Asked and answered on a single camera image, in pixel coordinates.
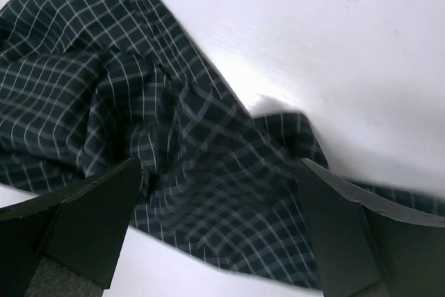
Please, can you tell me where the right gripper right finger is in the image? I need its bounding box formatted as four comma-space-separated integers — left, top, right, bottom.
298, 159, 444, 297

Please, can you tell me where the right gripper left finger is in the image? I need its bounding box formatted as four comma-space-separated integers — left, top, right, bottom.
1, 159, 142, 296

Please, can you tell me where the dark checked pillowcase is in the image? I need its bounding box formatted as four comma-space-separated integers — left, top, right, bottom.
1, 0, 444, 296

